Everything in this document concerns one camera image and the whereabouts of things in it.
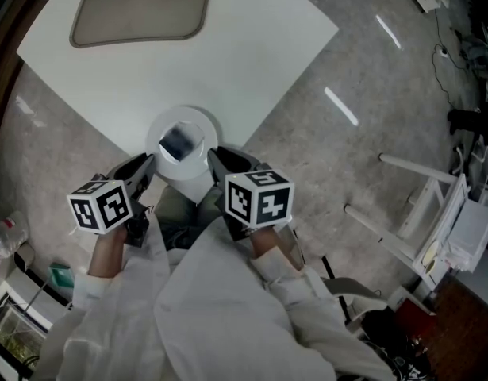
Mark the white square table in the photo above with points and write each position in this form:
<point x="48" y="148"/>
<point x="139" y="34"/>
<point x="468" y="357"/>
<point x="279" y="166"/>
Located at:
<point x="247" y="54"/>

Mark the green flat box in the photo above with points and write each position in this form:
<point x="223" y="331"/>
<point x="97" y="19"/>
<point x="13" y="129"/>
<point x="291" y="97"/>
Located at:
<point x="62" y="276"/>

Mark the white box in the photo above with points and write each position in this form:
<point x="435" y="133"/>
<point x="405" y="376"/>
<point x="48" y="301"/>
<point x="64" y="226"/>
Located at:
<point x="473" y="228"/>

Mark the person's white coat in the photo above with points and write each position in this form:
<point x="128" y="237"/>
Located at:
<point x="227" y="312"/>

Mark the brown wooden platform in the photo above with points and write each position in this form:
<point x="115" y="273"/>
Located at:
<point x="1" y="74"/>

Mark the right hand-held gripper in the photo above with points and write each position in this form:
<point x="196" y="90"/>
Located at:
<point x="263" y="201"/>

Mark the person's right forearm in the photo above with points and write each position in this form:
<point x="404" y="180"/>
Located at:
<point x="267" y="242"/>

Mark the small white side table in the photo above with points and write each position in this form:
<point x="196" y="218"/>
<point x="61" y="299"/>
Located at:
<point x="438" y="220"/>

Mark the white round plate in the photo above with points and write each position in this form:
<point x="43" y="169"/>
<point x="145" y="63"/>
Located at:
<point x="188" y="117"/>

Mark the small dark object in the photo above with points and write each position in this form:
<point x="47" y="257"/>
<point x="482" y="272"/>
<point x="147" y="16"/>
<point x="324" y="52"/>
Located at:
<point x="180" y="141"/>

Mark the person's left forearm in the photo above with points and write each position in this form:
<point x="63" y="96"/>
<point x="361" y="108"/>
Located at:
<point x="106" y="256"/>

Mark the grey rectangular tray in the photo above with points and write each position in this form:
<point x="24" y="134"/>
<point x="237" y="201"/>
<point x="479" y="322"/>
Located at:
<point x="140" y="10"/>

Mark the red box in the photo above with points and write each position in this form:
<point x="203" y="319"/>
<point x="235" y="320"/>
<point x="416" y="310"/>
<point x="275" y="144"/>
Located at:
<point x="414" y="316"/>

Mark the clear plastic bottles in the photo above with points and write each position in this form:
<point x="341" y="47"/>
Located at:
<point x="9" y="232"/>

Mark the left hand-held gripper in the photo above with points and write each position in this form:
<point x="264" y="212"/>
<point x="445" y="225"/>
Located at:
<point x="97" y="208"/>

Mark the white power strip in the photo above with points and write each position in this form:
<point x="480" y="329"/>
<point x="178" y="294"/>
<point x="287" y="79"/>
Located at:
<point x="444" y="52"/>

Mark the person's grey trousers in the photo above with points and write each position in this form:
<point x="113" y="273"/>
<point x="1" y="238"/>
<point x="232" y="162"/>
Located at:
<point x="176" y="208"/>

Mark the small cream plate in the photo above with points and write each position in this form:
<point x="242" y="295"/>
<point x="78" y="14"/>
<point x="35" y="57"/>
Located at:
<point x="430" y="254"/>

